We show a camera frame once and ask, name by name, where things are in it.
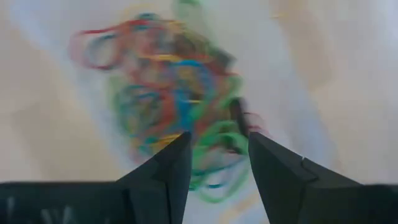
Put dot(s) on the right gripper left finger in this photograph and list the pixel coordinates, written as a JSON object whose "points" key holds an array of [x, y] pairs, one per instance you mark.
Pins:
{"points": [[161, 186]]}

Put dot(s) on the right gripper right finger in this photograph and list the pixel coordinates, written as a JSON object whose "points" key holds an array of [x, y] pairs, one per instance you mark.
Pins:
{"points": [[286, 186]]}

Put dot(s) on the red rubber band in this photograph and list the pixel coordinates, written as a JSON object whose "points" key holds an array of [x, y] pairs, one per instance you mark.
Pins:
{"points": [[258, 123], [76, 46]]}

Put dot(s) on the green rubber band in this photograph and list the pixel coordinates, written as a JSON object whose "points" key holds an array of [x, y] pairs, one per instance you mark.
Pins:
{"points": [[227, 130]]}

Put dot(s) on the teal rubber band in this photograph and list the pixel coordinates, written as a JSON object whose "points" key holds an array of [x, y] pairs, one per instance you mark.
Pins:
{"points": [[186, 102]]}

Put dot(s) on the clear plastic bin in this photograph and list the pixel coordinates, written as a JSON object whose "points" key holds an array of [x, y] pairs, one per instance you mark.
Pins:
{"points": [[270, 68]]}

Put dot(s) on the yellow rubber band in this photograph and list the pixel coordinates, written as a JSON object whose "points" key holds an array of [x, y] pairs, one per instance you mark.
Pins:
{"points": [[168, 57]]}

